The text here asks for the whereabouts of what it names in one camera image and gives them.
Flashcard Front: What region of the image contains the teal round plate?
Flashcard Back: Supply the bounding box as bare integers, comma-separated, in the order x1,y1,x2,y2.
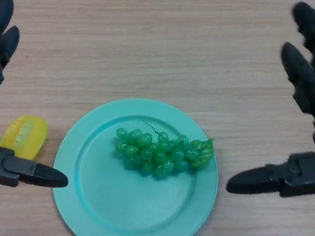
44,88,228,236

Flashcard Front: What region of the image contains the green grapes bunch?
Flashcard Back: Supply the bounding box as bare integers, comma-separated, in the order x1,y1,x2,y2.
110,117,217,185

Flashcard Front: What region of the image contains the yellow starfruit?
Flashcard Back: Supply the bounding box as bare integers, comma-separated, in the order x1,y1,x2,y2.
0,112,50,164

